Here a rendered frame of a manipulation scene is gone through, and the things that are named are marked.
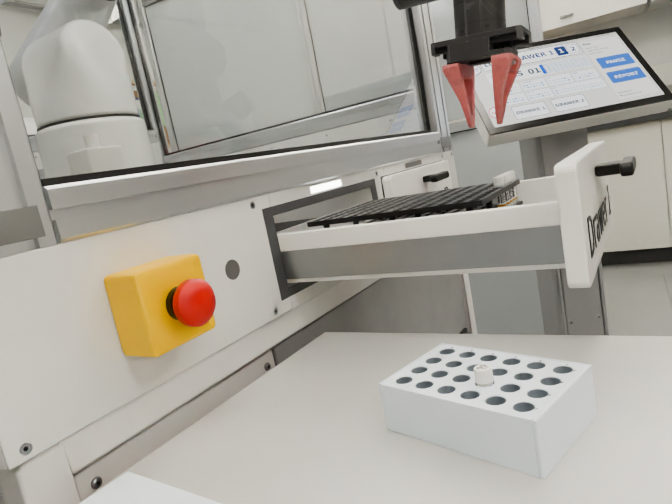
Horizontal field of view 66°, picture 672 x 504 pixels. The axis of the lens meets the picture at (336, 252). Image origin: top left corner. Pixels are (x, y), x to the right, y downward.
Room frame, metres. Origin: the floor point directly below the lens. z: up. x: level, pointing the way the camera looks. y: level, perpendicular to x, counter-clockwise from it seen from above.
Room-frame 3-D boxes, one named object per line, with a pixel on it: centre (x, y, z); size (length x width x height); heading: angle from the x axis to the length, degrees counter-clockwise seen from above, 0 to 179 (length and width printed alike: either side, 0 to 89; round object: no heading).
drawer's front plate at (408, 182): (0.99, -0.18, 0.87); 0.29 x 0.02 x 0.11; 147
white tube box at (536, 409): (0.35, -0.08, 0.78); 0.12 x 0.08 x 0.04; 42
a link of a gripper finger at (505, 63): (0.63, -0.21, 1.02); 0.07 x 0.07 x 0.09; 58
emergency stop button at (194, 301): (0.42, 0.13, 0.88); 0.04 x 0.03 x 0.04; 147
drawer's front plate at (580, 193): (0.55, -0.28, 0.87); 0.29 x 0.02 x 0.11; 147
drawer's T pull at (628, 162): (0.54, -0.30, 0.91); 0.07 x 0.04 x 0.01; 147
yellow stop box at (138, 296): (0.44, 0.16, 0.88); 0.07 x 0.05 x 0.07; 147
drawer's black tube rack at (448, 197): (0.66, -0.11, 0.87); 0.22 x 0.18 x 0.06; 57
